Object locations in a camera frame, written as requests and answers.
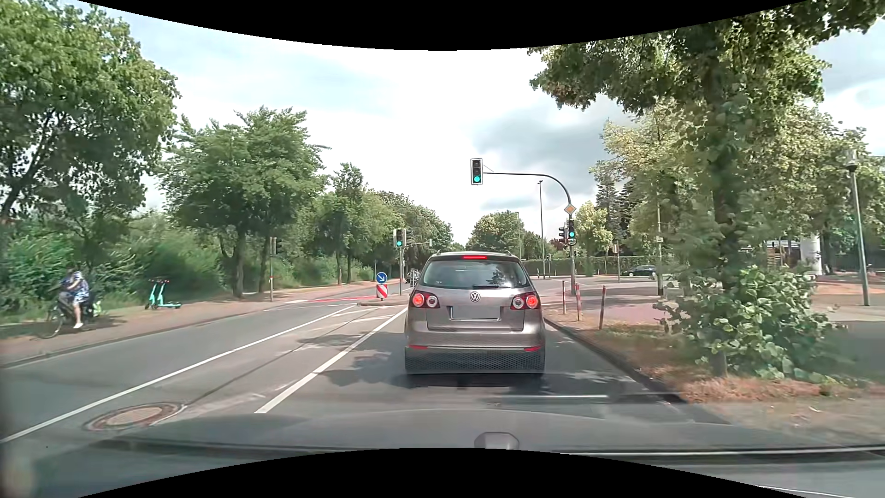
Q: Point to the reddish paved pavement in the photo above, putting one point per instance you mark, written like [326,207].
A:
[622,304]

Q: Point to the car's own bonnet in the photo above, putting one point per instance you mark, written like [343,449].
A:
[442,425]

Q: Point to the grey-brown compact car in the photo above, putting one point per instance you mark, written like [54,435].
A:
[474,311]

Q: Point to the blue keep-right sign with beacon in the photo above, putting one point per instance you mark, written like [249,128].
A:
[381,285]

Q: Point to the grey lamp post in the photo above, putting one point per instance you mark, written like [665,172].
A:
[857,228]

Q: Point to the large leafy tree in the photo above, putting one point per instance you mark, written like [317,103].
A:
[726,173]

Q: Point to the green hedge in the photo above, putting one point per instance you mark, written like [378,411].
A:
[588,265]

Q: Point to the turquoise electric scooter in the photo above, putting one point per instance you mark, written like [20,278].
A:
[160,294]

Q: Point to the person on bicycle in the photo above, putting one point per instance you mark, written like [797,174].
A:
[71,299]

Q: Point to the pole with small sign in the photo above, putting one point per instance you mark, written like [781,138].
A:
[659,249]

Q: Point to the road markings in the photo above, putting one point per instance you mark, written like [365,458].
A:
[325,365]

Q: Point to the row of trees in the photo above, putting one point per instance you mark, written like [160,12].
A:
[207,207]

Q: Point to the grey asphalt road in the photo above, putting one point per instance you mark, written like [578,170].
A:
[228,353]

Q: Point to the red and white bollard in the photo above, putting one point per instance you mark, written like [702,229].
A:
[563,296]
[578,300]
[602,306]

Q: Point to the dark parked car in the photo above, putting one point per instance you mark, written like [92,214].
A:
[639,271]

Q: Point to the kerbed traffic island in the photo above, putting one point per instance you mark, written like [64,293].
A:
[387,302]

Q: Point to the traffic light on post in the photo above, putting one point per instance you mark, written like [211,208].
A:
[274,246]
[399,239]

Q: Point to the white building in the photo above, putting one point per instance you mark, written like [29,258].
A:
[810,254]

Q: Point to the red paved cycle path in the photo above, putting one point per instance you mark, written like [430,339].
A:
[138,324]

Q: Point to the group of trees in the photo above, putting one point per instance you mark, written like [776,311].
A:
[511,234]

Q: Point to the tall lamp post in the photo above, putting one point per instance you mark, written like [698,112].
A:
[541,228]

